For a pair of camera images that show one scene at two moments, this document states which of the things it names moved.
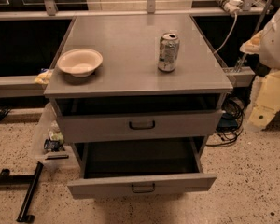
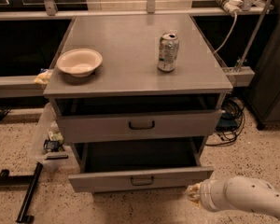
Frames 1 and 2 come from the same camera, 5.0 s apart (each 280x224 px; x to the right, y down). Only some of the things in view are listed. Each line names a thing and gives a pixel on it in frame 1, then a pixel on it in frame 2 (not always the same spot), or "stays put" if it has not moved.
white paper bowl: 81,63 stays put
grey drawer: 119,168 stays put
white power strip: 230,5 stays put
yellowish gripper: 276,44 → 205,192
